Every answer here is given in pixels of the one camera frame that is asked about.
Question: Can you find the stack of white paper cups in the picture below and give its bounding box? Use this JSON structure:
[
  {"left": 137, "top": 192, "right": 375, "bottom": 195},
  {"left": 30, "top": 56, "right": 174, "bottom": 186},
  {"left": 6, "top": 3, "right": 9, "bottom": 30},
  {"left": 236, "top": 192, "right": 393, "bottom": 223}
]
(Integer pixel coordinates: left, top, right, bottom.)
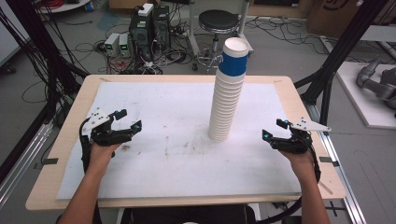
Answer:
[{"left": 207, "top": 70, "right": 247, "bottom": 143}]

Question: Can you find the white box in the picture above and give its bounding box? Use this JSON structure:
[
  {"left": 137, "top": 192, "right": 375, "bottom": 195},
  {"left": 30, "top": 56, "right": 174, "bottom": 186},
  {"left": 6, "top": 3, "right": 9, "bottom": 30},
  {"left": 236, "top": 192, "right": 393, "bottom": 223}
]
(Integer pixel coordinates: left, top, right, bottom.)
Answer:
[{"left": 136, "top": 3, "right": 155, "bottom": 18}]

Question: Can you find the white table mat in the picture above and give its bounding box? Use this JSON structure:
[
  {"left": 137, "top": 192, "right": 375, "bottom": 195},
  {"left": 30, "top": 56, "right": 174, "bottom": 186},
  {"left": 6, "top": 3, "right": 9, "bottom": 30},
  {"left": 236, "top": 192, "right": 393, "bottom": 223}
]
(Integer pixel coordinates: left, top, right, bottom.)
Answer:
[{"left": 56, "top": 81, "right": 303, "bottom": 201}]

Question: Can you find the white floor platform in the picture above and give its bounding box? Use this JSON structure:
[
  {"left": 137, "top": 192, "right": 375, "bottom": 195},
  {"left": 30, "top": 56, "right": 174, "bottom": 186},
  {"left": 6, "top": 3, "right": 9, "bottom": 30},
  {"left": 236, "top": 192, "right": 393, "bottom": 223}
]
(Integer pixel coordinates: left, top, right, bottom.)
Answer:
[{"left": 335, "top": 61, "right": 396, "bottom": 131}]

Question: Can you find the black round stool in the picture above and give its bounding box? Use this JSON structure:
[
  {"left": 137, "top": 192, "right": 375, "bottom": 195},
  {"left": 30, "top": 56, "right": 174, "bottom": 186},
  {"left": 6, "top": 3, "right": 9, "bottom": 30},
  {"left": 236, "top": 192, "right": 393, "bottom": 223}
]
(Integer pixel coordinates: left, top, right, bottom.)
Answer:
[{"left": 192, "top": 8, "right": 241, "bottom": 72}]

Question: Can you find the person's dark clothing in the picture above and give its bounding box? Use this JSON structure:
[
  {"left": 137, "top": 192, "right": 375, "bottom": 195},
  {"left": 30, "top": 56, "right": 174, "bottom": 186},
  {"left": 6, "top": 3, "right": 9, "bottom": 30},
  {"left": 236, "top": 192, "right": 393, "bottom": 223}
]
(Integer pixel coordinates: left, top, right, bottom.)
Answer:
[{"left": 120, "top": 203, "right": 257, "bottom": 224}]

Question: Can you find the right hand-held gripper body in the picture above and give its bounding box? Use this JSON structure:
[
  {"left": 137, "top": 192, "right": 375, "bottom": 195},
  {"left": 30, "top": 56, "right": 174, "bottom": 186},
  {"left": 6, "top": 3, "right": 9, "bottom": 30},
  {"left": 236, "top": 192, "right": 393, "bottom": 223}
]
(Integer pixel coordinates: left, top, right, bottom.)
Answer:
[{"left": 271, "top": 117, "right": 332, "bottom": 155}]

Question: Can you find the black frame post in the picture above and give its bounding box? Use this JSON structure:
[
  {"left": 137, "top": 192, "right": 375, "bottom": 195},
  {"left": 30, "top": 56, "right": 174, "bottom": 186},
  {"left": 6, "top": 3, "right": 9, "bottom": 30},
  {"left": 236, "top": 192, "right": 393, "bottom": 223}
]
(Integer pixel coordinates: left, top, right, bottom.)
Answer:
[
  {"left": 0, "top": 0, "right": 90, "bottom": 185},
  {"left": 293, "top": 0, "right": 390, "bottom": 126}
]

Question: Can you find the blue banded paper cup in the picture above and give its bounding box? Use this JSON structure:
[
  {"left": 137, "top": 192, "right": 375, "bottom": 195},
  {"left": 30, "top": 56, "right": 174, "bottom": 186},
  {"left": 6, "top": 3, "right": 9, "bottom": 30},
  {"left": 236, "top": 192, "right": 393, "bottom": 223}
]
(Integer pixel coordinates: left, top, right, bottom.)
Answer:
[{"left": 217, "top": 36, "right": 250, "bottom": 84}]

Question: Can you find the cardboard box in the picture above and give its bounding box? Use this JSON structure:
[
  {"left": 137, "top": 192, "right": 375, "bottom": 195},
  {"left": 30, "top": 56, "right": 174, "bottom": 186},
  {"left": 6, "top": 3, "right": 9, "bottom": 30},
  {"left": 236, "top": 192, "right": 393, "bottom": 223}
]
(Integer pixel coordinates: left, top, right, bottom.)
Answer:
[{"left": 305, "top": 0, "right": 396, "bottom": 31}]

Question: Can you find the aluminium rail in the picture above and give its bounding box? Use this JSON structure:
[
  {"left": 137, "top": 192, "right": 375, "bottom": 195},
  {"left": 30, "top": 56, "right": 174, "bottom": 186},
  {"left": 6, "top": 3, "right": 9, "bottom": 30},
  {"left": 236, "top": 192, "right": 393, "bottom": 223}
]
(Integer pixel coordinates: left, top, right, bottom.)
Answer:
[
  {"left": 0, "top": 120, "right": 54, "bottom": 208},
  {"left": 305, "top": 102, "right": 368, "bottom": 224}
]

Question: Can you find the person's right hand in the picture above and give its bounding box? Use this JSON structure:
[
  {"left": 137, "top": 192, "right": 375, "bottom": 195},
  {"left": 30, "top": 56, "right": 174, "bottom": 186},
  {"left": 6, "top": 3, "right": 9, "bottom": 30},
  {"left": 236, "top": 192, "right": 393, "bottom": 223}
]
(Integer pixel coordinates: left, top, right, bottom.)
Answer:
[{"left": 277, "top": 148, "right": 317, "bottom": 179}]

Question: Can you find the black computer tower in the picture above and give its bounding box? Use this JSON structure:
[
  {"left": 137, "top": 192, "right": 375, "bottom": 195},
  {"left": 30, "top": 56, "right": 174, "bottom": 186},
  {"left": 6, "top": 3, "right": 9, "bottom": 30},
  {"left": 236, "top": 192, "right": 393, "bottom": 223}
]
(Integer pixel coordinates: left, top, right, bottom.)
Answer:
[
  {"left": 128, "top": 12, "right": 156, "bottom": 62},
  {"left": 151, "top": 5, "right": 171, "bottom": 49}
]

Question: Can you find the round white table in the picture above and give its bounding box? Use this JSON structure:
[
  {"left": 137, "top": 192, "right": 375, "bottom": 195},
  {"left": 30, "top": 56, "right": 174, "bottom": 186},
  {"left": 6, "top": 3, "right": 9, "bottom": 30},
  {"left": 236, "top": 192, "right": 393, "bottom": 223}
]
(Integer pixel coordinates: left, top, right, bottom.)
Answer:
[{"left": 33, "top": 0, "right": 92, "bottom": 15}]

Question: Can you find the grey power supply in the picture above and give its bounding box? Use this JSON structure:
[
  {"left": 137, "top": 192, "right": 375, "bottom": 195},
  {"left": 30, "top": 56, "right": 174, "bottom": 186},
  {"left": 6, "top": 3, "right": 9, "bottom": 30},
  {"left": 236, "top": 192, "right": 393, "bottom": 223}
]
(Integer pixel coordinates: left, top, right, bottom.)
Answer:
[
  {"left": 118, "top": 33, "right": 132, "bottom": 58},
  {"left": 104, "top": 32, "right": 121, "bottom": 58}
]

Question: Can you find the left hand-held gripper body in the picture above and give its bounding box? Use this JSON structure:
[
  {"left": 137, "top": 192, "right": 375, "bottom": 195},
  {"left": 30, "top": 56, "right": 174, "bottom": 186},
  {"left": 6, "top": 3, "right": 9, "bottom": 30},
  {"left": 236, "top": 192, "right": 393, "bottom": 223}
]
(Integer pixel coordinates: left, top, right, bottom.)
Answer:
[{"left": 82, "top": 107, "right": 134, "bottom": 147}]

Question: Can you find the person's left hand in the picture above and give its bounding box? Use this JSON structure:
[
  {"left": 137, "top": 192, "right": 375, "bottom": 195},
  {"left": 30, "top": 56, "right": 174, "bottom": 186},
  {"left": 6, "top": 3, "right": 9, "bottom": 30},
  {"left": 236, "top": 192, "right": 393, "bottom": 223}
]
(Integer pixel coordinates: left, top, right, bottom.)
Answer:
[{"left": 87, "top": 143, "right": 121, "bottom": 175}]

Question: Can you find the wooden table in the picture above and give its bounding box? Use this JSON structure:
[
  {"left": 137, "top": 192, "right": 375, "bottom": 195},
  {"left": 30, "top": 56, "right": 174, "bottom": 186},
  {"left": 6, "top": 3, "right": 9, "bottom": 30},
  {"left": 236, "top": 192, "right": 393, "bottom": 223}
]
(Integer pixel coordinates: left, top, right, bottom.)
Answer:
[{"left": 25, "top": 74, "right": 347, "bottom": 212}]

